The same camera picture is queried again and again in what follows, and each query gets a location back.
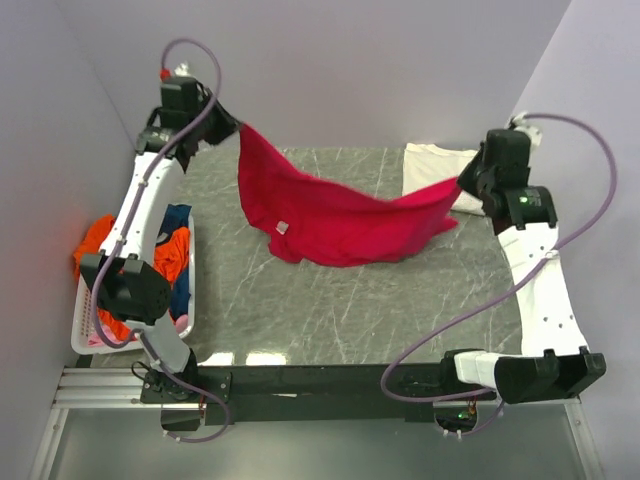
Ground white plastic laundry basket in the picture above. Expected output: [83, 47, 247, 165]
[71, 204, 195, 355]

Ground orange t-shirt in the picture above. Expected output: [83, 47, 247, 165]
[73, 204, 191, 323]

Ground folded white t-shirt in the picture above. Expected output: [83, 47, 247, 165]
[402, 143, 485, 216]

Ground black base beam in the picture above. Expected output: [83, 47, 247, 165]
[140, 361, 496, 432]

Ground dark blue t-shirt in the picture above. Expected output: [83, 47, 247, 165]
[154, 204, 191, 321]

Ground pink red t-shirt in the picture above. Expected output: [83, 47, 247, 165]
[238, 125, 461, 267]

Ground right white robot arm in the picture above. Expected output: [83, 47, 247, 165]
[438, 128, 606, 404]

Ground light pink garment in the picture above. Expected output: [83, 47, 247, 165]
[87, 313, 192, 347]

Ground aluminium frame rail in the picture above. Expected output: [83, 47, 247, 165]
[28, 367, 146, 480]

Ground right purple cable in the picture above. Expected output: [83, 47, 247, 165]
[379, 113, 619, 437]

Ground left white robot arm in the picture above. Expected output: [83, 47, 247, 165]
[80, 73, 240, 402]

